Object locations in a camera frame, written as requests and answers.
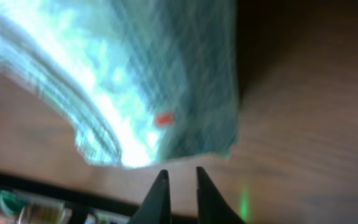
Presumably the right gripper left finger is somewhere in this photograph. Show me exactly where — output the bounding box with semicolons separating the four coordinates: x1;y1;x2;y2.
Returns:
127;170;170;224

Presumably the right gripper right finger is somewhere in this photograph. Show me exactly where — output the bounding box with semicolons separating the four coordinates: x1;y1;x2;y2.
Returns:
196;166;246;224

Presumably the green Zappy wipes pack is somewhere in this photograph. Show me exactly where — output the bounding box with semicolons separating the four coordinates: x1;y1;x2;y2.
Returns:
0;0;239;169

